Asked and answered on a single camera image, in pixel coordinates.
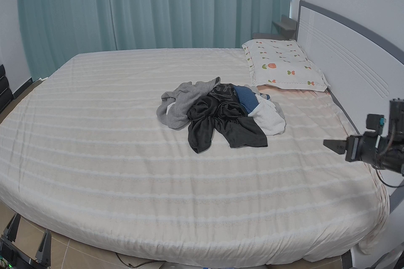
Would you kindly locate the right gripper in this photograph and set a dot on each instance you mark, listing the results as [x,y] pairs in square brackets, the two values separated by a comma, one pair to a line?
[369,151]

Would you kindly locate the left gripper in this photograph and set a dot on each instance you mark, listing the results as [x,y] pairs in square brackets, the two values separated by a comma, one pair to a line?
[19,256]

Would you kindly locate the black T-shirt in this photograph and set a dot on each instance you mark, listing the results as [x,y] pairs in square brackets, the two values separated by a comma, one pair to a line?
[202,132]

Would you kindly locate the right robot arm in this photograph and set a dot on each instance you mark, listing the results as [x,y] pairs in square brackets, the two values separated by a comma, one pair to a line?
[397,116]

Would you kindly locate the bed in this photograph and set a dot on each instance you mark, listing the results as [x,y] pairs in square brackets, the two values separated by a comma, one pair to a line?
[126,141]

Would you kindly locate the white garment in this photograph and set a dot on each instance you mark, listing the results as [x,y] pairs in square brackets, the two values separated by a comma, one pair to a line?
[265,121]

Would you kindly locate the white printed pillow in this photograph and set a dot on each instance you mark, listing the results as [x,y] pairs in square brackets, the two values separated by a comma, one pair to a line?
[284,62]

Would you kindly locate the dark blue garment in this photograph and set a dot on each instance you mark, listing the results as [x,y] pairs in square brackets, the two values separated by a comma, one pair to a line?
[246,99]

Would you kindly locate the black shiny garment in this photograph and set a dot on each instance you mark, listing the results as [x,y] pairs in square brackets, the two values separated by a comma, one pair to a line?
[222,91]

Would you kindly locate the grey bedside table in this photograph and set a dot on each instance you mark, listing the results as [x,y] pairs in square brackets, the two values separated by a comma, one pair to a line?
[285,25]

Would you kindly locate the black chest of drawers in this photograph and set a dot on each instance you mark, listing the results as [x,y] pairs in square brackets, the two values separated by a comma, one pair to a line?
[4,88]

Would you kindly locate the grey garment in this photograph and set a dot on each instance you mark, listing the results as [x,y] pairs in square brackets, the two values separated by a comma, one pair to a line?
[180,103]

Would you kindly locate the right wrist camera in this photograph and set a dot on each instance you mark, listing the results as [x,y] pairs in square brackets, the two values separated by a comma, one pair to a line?
[372,122]

